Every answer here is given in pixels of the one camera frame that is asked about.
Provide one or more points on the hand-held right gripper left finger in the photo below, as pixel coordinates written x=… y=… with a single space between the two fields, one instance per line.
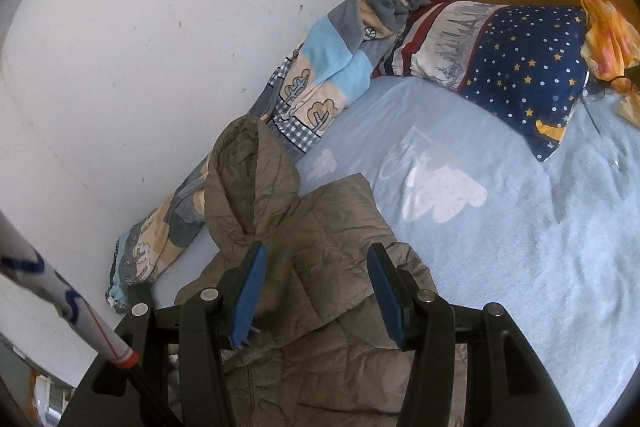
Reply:
x=247 y=292

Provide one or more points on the orange patterned cloth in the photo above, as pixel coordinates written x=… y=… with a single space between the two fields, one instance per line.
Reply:
x=605 y=37

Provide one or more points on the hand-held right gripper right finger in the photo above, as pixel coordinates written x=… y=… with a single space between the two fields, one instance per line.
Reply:
x=390 y=292

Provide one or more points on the patchwork printed quilt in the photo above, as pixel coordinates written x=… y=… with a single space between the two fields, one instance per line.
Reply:
x=320 y=57

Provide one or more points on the white pole with blue print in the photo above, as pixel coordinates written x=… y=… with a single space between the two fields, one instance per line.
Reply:
x=30 y=257

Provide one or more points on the light blue cloud blanket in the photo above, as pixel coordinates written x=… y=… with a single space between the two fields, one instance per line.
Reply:
x=500 y=257

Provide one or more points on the orange and white object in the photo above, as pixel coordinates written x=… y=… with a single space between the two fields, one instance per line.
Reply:
x=45 y=399

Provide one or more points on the navy star striped pillow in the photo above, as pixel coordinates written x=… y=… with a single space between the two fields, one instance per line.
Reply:
x=525 y=52

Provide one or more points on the khaki hooded puffer jacket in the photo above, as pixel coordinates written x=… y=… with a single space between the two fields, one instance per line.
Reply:
x=310 y=247

